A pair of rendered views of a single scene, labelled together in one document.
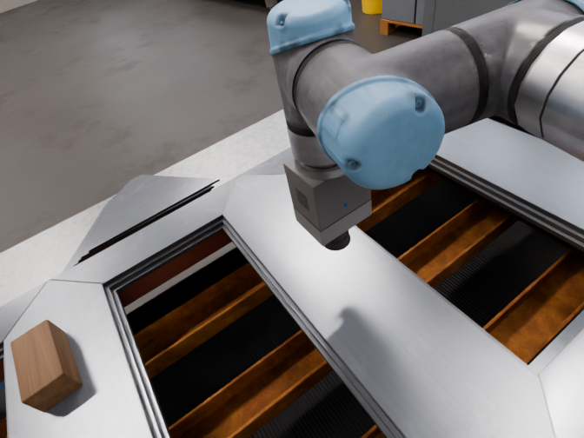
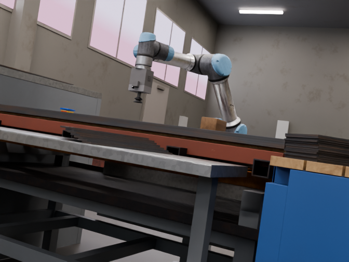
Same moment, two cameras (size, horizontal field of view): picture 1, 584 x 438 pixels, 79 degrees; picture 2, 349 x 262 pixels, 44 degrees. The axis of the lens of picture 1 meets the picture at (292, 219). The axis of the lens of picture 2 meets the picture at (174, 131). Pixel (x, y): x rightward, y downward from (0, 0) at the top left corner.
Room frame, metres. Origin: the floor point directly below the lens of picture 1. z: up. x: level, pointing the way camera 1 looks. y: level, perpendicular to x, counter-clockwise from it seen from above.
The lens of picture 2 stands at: (1.36, 1.60, 0.79)
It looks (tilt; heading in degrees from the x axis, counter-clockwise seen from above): 1 degrees up; 233
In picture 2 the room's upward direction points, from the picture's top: 8 degrees clockwise
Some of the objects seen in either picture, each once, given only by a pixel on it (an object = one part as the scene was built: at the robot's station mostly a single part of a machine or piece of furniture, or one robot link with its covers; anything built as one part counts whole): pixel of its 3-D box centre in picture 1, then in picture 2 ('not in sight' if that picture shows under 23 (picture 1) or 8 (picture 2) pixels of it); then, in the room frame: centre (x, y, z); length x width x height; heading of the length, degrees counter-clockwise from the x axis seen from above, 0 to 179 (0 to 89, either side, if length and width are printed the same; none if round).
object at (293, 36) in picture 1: (315, 66); (147, 46); (0.33, -0.06, 1.20); 0.09 x 0.08 x 0.11; 8
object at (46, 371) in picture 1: (45, 363); (213, 126); (0.30, 0.43, 0.87); 0.12 x 0.06 x 0.05; 29
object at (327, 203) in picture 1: (325, 181); (139, 79); (0.35, -0.05, 1.05); 0.10 x 0.09 x 0.16; 24
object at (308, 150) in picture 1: (324, 133); (143, 62); (0.34, -0.06, 1.13); 0.08 x 0.08 x 0.05
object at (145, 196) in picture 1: (133, 208); (96, 136); (0.75, 0.40, 0.77); 0.45 x 0.20 x 0.04; 114
